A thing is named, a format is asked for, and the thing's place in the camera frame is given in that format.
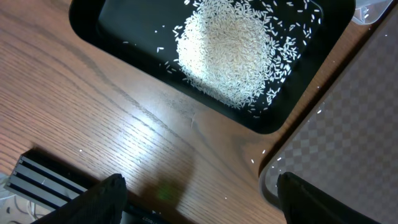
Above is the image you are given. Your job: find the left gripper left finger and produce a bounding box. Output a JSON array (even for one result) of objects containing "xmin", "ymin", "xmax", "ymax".
[{"xmin": 32, "ymin": 174, "xmax": 127, "ymax": 224}]

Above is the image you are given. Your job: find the black plastic tray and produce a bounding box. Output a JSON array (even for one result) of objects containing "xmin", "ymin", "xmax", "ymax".
[{"xmin": 69, "ymin": 0, "xmax": 355, "ymax": 134}]

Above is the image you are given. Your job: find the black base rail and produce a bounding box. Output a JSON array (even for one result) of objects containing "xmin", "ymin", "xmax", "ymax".
[{"xmin": 5, "ymin": 149, "xmax": 164, "ymax": 224}]

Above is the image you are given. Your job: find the pile of white rice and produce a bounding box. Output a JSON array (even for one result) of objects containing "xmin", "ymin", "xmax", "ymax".
[{"xmin": 123, "ymin": 0, "xmax": 323, "ymax": 119}]

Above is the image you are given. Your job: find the brown plastic serving tray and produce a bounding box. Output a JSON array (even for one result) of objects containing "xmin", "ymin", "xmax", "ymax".
[{"xmin": 259, "ymin": 9, "xmax": 397, "ymax": 223}]

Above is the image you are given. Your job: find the clear plastic bin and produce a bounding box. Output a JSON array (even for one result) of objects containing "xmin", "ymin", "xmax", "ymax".
[{"xmin": 352, "ymin": 0, "xmax": 393, "ymax": 26}]

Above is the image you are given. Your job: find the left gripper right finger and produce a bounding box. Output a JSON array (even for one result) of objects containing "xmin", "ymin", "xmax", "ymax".
[{"xmin": 277, "ymin": 172, "xmax": 378, "ymax": 224}]

